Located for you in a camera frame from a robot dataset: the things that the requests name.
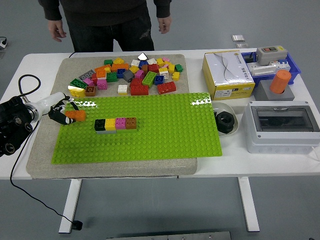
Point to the person's left hand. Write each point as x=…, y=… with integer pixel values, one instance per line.
x=165, y=25

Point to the person's right hand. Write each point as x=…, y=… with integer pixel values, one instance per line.
x=57, y=30

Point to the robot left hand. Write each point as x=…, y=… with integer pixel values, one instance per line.
x=50, y=101

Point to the orange long building brick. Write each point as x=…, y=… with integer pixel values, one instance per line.
x=101, y=67
x=77, y=115
x=120, y=67

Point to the orange square brick white base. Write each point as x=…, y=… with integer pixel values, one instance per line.
x=101, y=74

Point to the green studded baseplate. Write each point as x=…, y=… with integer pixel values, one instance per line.
x=175, y=130

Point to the person's right forearm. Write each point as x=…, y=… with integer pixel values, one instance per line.
x=50, y=11

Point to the person's left forearm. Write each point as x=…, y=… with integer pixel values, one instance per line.
x=162, y=8

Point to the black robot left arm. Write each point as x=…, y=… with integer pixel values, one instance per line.
x=12, y=117

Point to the yellow long building brick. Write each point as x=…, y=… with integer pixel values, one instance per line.
x=77, y=92

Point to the dark green long building brick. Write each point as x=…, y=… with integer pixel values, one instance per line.
x=78, y=83

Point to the pink small building brick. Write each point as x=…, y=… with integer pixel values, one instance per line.
x=165, y=59
x=88, y=81

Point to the yellow small building brick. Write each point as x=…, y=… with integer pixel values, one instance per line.
x=107, y=70
x=176, y=76
x=160, y=62
x=171, y=68

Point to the white square building brick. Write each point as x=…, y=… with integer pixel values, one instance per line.
x=135, y=62
x=151, y=61
x=122, y=89
x=163, y=73

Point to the shiny mirror-faced brick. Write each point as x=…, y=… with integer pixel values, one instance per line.
x=142, y=56

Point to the brown square building brick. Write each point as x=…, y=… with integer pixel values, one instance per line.
x=90, y=91
x=131, y=123

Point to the red square building brick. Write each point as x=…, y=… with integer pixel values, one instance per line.
x=153, y=68
x=136, y=81

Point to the blue square building brick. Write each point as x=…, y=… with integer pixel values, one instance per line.
x=121, y=73
x=159, y=80
x=143, y=64

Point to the green small building brick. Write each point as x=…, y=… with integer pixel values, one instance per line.
x=179, y=67
x=108, y=62

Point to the brown small building brick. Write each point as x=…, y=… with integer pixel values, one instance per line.
x=144, y=68

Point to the red small building brick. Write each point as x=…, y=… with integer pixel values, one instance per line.
x=94, y=78

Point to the yellow square building brick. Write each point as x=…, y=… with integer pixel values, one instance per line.
x=118, y=61
x=134, y=69
x=110, y=124

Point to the pink square building brick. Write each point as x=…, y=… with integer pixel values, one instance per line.
x=102, y=84
x=120, y=123

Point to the black square building brick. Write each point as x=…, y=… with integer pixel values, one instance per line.
x=100, y=124

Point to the magenta square building brick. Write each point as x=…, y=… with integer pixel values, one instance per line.
x=139, y=74

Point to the lime green long building brick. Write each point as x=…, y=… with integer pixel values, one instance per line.
x=149, y=78
x=127, y=130

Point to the red long building brick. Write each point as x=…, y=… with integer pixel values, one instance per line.
x=166, y=87
x=139, y=90

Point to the dark grey building brick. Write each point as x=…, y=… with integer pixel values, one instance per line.
x=128, y=75

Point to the grey long building brick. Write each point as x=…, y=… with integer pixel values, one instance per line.
x=106, y=132

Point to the grey flat studded plate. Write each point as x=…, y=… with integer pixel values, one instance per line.
x=87, y=74

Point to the person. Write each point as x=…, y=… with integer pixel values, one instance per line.
x=107, y=25

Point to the white floor power socket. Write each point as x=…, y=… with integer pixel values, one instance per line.
x=3, y=45

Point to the white table leg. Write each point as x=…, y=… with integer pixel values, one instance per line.
x=71, y=205
x=248, y=205

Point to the metal floor plate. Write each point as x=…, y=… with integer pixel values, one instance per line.
x=238, y=37
x=242, y=45

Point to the yellow and white cardboard box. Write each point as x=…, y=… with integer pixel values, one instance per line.
x=225, y=72

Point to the black power adapter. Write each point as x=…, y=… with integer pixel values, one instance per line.
x=248, y=59

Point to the white bowl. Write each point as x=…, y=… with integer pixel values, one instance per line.
x=225, y=107

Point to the white terminal block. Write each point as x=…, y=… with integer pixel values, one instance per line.
x=261, y=70

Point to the large black hex nut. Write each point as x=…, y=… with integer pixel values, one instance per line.
x=225, y=122

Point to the grey square block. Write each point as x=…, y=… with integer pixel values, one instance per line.
x=262, y=92

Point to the white and blue circuit breaker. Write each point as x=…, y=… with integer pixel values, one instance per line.
x=283, y=65

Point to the orange cylinder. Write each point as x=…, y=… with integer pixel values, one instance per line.
x=280, y=81

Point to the grey-brown mat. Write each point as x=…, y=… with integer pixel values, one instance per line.
x=162, y=170

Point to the blue plastic bin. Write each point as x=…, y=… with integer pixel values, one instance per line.
x=293, y=66

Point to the grey metal plate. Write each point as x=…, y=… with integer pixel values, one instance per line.
x=175, y=236

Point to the grey enclosure with clear lid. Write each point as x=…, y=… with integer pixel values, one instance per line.
x=282, y=142

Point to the grey push-button switch box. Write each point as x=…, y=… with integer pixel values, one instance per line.
x=271, y=56

